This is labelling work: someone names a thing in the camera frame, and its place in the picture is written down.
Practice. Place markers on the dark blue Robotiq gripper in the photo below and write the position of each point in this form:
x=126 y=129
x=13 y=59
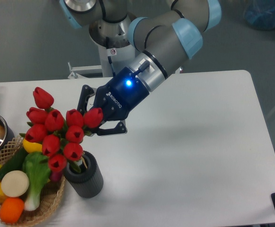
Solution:
x=116 y=98

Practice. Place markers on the blue plastic bag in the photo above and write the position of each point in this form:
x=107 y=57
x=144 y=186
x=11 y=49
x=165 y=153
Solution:
x=260 y=14

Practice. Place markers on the dark grey ribbed vase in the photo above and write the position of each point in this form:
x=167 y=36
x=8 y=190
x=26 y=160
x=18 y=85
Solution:
x=89 y=182

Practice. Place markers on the round cream bun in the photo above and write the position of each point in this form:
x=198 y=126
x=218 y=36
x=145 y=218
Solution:
x=15 y=183

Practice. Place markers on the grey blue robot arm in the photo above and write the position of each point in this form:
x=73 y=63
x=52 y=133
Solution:
x=137 y=54

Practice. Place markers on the yellow squash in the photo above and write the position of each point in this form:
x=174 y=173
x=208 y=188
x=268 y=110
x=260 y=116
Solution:
x=31 y=146

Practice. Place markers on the red tulip bouquet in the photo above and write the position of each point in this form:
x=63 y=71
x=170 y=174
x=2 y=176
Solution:
x=60 y=136

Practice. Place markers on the orange fruit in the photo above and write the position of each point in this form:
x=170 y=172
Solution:
x=11 y=210

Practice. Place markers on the green bok choy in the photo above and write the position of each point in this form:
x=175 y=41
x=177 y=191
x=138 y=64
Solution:
x=35 y=166

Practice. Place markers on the green cucumber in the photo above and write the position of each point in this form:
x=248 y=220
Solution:
x=14 y=163

